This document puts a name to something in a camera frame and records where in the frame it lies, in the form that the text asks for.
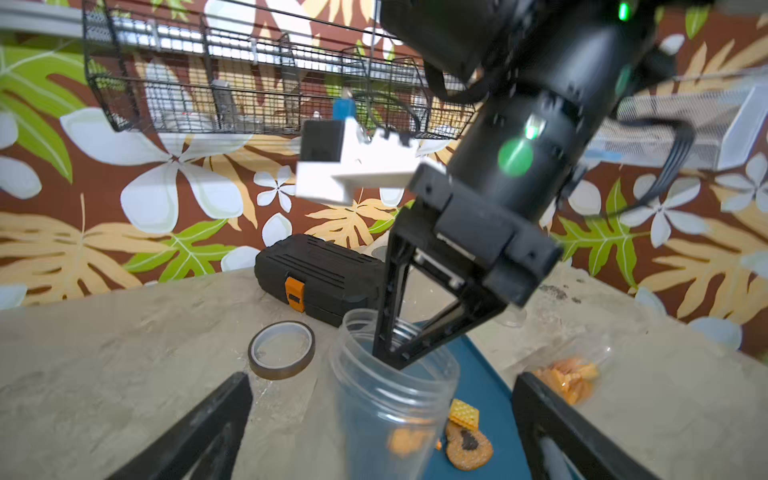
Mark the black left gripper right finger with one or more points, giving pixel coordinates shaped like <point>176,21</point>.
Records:
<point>559,443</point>

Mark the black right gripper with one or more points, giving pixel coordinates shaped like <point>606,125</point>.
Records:
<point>481,253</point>

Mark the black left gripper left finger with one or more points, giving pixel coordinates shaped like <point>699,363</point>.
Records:
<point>204,444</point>

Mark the clear jar with cookies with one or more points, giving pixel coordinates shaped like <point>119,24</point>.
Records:
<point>574,368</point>

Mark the round brown cookie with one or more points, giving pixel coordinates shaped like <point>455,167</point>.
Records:
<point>466,450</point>

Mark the yellow rectangular cracker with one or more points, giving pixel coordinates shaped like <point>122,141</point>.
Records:
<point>464,415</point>

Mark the clear plastic cookie jar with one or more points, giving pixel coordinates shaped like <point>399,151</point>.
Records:
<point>372,399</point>

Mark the orange fish-shaped cookie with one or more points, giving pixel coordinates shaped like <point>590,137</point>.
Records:
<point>404,442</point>

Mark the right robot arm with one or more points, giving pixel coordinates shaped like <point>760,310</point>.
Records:
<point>544,75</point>

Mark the black plastic tool case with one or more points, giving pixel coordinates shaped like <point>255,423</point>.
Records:
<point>319,278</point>

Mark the teal plastic tray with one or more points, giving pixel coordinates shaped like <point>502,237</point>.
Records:
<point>480,386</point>

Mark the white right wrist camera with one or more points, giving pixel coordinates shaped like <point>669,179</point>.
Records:
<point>338,156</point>

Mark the black wire basket centre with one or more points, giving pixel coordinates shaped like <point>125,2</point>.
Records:
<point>258,67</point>

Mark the aluminium frame back bar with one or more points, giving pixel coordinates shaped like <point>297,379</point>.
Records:
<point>43,19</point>

